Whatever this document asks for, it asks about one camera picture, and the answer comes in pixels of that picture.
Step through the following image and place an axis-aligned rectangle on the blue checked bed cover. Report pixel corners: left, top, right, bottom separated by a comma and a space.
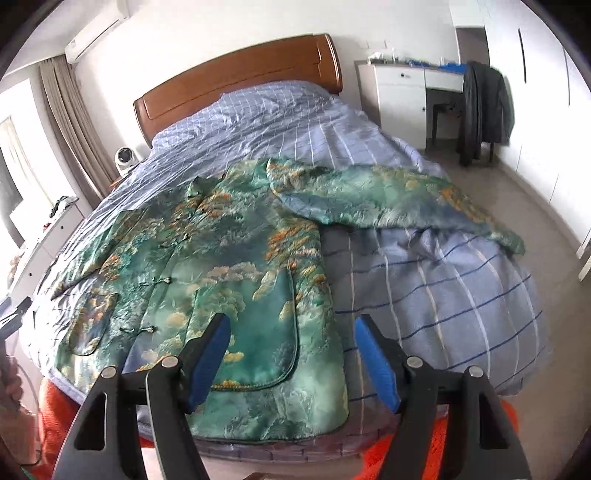
21, 79, 552, 462

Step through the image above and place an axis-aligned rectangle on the orange blanket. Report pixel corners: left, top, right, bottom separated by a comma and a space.
37, 378, 520, 480

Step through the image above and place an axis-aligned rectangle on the white desk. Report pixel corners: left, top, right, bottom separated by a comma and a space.
355, 59, 467, 151

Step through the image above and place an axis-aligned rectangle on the wooden bed headboard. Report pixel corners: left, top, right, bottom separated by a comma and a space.
133, 33, 343, 149

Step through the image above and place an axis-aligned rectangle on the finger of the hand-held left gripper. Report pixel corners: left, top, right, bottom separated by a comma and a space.
0, 298, 32, 335

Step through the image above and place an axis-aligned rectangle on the white dresser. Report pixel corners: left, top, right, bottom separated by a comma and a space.
7, 196, 93, 305

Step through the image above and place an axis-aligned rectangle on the green patterned padded jacket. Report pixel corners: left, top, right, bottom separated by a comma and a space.
50, 157, 527, 446

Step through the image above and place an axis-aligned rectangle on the white wardrobe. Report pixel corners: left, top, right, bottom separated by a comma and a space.
485, 0, 591, 259

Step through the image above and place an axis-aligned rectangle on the bright window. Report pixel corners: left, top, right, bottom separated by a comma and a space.
0, 78, 51, 250

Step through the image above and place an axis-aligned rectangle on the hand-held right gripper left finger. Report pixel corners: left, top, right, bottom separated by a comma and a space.
51, 313, 232, 480

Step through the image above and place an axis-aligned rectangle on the dark jacket on chair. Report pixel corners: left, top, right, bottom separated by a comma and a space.
456, 61, 515, 167

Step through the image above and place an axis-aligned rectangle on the white air conditioner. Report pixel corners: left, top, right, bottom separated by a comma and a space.
65, 4, 131, 64

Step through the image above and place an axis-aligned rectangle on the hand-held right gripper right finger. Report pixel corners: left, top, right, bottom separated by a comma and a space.
355, 314, 534, 480

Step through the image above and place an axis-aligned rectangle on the beige curtain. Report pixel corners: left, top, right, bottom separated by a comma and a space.
39, 55, 122, 210

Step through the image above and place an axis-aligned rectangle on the small white round device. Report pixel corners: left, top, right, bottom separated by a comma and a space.
115, 146, 139, 176

